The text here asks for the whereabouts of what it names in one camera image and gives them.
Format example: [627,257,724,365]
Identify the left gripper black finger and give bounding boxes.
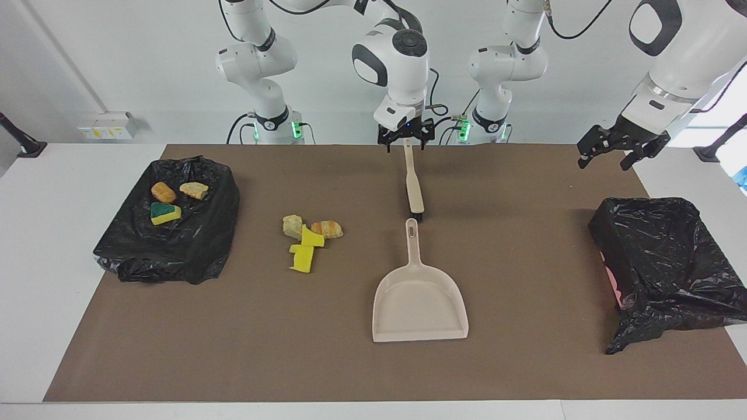
[620,145,655,172]
[576,124,613,170]

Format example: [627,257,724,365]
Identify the beige brush black bristles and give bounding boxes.
[403,139,426,225]

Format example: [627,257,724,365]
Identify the orange striped croissant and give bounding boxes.
[310,219,344,240]

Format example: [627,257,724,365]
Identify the notched yellow sponge piece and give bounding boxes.
[288,244,316,274]

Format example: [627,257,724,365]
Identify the beige plastic dustpan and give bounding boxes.
[372,218,470,344]

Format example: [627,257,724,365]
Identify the brown bread roll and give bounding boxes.
[150,181,178,204]

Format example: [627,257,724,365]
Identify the green yellow sponge piece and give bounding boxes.
[149,201,183,226]

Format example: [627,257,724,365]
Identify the black plastic trash bag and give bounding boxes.
[588,197,747,355]
[92,155,241,285]

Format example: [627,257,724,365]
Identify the pink plastic bin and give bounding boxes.
[604,265,624,310]

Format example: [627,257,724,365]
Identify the brown table mat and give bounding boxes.
[44,143,747,403]

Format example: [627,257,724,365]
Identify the black base power cable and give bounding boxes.
[435,90,480,146]
[226,112,316,145]

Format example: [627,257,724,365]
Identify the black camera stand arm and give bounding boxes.
[0,111,48,159]
[693,113,747,163]

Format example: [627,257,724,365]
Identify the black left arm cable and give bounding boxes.
[545,0,747,114]

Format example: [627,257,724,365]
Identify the white wall socket box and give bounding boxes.
[78,111,139,141]

